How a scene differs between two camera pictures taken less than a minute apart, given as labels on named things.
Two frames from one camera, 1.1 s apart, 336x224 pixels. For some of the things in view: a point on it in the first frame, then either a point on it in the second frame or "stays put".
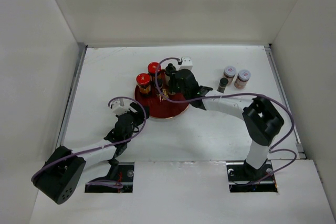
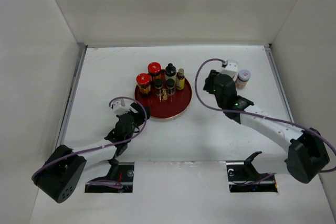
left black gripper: (139, 115) stays put
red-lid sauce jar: (143, 80) stays put
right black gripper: (174, 87) -> (209, 81)
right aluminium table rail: (298, 148) stays put
